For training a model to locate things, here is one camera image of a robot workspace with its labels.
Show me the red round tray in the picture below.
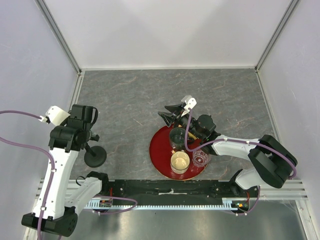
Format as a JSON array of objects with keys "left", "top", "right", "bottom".
[{"left": 149, "top": 126, "right": 207, "bottom": 181}]

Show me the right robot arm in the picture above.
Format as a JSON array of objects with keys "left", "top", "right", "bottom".
[{"left": 157, "top": 103, "right": 298, "bottom": 197}]

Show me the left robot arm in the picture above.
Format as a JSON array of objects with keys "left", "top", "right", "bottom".
[{"left": 21, "top": 104, "right": 110, "bottom": 238}]

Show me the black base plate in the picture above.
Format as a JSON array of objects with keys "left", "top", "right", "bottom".
[{"left": 100, "top": 179, "right": 257, "bottom": 206}]

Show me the black phone stand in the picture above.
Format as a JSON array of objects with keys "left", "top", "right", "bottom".
[{"left": 84, "top": 131, "right": 107, "bottom": 168}]

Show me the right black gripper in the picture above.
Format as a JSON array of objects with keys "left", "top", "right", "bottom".
[{"left": 157, "top": 103, "right": 202, "bottom": 140}]

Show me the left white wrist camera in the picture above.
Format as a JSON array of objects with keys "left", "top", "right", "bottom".
[{"left": 39, "top": 105, "right": 70, "bottom": 126}]

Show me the cream cup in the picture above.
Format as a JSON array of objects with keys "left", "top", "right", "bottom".
[{"left": 170, "top": 151, "right": 190, "bottom": 175}]

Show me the left aluminium frame post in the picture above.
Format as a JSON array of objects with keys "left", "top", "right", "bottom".
[{"left": 34, "top": 0, "right": 83, "bottom": 73}]

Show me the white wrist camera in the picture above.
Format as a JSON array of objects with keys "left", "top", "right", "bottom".
[
  {"left": 39, "top": 105, "right": 70, "bottom": 126},
  {"left": 181, "top": 95, "right": 197, "bottom": 117}
]

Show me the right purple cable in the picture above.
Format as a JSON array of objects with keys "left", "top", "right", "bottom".
[{"left": 184, "top": 108, "right": 298, "bottom": 180}]

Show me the clear faceted glass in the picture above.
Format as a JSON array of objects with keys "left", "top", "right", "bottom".
[{"left": 192, "top": 149, "right": 211, "bottom": 168}]

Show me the dark green glass mug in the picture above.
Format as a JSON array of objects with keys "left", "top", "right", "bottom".
[{"left": 169, "top": 127, "right": 186, "bottom": 153}]

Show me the slotted cable duct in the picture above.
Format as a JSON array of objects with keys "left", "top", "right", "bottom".
[{"left": 84, "top": 198, "right": 249, "bottom": 211}]

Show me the yellow ceramic cup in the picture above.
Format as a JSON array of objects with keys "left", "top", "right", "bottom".
[{"left": 187, "top": 131, "right": 198, "bottom": 141}]

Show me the right aluminium frame post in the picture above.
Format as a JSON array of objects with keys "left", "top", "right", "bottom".
[{"left": 254, "top": 0, "right": 301, "bottom": 73}]

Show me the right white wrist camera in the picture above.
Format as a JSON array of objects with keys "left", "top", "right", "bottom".
[{"left": 181, "top": 95, "right": 197, "bottom": 117}]

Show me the aluminium frame post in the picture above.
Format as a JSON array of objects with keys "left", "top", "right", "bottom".
[
  {"left": 34, "top": 0, "right": 83, "bottom": 73},
  {"left": 254, "top": 0, "right": 301, "bottom": 73}
]

